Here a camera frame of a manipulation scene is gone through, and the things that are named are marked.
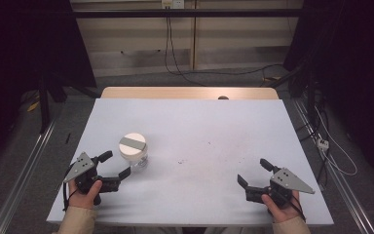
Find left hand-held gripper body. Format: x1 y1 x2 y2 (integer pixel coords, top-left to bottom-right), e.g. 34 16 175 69
62 151 121 206

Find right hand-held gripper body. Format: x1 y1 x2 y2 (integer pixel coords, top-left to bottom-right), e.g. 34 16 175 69
245 167 316 207

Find clear glass jar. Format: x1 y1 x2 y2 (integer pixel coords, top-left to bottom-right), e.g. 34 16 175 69
123 152 149 170

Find white jar lid grey stripe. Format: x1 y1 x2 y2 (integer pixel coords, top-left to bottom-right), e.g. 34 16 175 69
118 132 148 161

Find person's left hand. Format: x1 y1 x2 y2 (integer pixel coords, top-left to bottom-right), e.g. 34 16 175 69
67 179 103 211

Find person's right hand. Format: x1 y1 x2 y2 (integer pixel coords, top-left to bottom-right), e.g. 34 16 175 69
261 190 302 224

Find white power strip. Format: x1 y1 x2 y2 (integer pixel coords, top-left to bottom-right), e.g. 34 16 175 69
317 137 330 152

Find black metal stand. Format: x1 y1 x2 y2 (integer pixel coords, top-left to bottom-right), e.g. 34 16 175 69
37 72 53 135

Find yellow floor tape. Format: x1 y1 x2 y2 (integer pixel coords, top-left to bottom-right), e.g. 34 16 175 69
26 100 41 113

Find wooden table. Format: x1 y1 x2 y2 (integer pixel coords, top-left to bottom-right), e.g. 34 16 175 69
100 86 280 100

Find black curtain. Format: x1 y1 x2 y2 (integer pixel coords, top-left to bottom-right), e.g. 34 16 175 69
282 0 374 189
0 0 97 176

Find black horizontal metal bar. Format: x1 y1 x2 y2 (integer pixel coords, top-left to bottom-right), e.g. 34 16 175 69
72 8 304 19

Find black wrist strap cord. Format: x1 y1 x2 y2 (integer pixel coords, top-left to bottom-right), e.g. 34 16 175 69
61 164 80 213
283 189 307 223

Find aluminium floor rail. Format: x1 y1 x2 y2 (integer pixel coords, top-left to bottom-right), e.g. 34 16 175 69
291 97 374 234
0 118 59 234

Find white floor cable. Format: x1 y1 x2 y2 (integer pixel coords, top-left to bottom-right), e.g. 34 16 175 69
314 106 358 177

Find black floor cable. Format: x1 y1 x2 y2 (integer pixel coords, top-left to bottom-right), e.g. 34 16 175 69
174 63 286 78

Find black hanging wall cable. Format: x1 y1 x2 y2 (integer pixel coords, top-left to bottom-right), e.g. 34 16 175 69
164 7 208 88

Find white wall power outlet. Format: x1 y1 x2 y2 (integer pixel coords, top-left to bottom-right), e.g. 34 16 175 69
161 0 186 10

